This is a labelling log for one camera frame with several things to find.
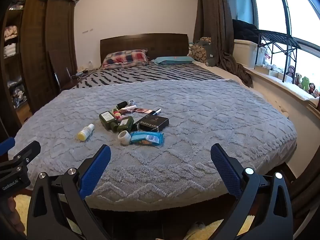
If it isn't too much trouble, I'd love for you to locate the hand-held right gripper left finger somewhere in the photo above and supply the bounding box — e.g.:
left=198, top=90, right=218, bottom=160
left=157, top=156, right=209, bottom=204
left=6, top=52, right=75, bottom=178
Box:
left=26, top=144, right=112, bottom=240

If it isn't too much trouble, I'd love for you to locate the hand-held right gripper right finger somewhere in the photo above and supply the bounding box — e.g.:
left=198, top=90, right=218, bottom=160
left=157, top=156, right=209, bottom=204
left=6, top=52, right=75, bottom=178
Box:
left=210, top=143, right=294, bottom=240

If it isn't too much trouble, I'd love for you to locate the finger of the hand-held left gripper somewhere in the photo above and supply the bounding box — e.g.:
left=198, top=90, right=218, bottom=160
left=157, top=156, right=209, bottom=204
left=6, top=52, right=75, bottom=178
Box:
left=0, top=137, right=15, bottom=158
left=6, top=140, right=41, bottom=172

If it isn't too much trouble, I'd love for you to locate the yellow white small bottle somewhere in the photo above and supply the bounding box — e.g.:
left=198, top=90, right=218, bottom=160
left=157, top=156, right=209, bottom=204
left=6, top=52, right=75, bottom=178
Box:
left=77, top=123, right=95, bottom=141

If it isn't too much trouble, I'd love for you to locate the white small jar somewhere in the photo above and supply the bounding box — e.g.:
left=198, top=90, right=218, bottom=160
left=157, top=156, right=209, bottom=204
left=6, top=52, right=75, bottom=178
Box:
left=118, top=131, right=132, bottom=146

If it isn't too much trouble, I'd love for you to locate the green bottle with label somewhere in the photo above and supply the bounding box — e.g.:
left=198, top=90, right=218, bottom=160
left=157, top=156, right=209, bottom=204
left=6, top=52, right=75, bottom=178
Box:
left=117, top=116, right=135, bottom=133
left=99, top=110, right=120, bottom=133

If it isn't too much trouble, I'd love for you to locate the blue snack packet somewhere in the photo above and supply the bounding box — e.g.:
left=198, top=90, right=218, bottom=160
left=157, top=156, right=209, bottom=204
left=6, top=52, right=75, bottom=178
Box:
left=130, top=131, right=164, bottom=146

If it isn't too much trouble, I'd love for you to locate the black box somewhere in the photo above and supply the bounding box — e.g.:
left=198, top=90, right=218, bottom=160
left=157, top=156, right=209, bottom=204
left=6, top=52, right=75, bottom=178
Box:
left=135, top=116, right=170, bottom=133

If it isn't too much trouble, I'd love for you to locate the person's left hand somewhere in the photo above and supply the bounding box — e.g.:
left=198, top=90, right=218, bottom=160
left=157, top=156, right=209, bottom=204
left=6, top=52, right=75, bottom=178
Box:
left=6, top=197, right=27, bottom=233

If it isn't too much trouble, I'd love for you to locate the cream fluffy rug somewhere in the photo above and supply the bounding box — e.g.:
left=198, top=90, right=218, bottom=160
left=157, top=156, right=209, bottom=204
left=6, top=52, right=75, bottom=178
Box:
left=12, top=194, right=255, bottom=240

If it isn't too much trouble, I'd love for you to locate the grey white patterned pillow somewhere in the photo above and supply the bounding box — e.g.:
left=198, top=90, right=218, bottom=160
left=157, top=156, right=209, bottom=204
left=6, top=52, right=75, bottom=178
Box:
left=7, top=79, right=298, bottom=212

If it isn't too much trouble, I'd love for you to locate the black striped bedsheet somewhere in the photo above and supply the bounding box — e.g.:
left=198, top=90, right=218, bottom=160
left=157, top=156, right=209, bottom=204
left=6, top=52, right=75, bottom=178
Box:
left=71, top=62, right=225, bottom=90

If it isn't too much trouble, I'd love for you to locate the folded clothes pile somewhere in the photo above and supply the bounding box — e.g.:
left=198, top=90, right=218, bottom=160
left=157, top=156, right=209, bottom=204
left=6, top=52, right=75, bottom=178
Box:
left=3, top=25, right=18, bottom=57

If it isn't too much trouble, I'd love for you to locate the wooden wardrobe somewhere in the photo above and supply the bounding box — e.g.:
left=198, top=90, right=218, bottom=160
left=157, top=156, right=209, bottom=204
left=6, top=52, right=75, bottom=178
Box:
left=0, top=0, right=78, bottom=130

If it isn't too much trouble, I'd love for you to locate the plaid pillow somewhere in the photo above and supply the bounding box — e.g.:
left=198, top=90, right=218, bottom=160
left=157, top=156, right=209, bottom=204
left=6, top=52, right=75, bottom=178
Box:
left=100, top=49, right=149, bottom=70

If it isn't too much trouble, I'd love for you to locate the brown monkey plush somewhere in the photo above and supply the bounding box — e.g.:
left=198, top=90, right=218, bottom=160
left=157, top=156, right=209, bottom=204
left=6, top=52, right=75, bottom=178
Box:
left=285, top=65, right=296, bottom=79

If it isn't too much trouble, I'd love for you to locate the red monkey plush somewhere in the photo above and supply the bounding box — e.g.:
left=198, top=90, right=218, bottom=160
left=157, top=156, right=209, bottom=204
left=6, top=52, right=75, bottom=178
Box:
left=309, top=82, right=320, bottom=97

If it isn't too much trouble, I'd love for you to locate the white storage box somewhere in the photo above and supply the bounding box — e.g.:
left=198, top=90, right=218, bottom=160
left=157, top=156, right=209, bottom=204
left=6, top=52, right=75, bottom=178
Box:
left=234, top=39, right=265, bottom=69

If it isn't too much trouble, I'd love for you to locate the patterned bag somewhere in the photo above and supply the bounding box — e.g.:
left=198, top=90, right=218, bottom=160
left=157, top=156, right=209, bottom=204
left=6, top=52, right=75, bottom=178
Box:
left=188, top=37, right=212, bottom=64

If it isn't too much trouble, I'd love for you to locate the teal pillow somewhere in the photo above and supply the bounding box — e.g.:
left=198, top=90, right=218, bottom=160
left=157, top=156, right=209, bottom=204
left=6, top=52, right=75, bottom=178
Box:
left=150, top=56, right=197, bottom=65

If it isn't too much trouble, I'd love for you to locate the wooden headboard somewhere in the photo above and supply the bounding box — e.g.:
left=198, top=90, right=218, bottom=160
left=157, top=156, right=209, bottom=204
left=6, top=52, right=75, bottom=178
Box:
left=100, top=33, right=189, bottom=65

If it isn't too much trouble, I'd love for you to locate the dark blanket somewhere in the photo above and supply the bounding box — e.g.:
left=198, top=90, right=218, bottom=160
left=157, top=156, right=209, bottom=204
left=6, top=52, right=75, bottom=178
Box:
left=232, top=19, right=263, bottom=43

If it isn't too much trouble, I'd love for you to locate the black metal rack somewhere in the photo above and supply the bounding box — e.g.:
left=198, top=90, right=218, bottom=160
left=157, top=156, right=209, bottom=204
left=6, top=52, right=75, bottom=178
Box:
left=255, top=29, right=302, bottom=83

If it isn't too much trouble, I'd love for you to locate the brown curtain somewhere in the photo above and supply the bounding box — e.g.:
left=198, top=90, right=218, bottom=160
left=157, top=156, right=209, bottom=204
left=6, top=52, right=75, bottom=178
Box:
left=193, top=0, right=253, bottom=88

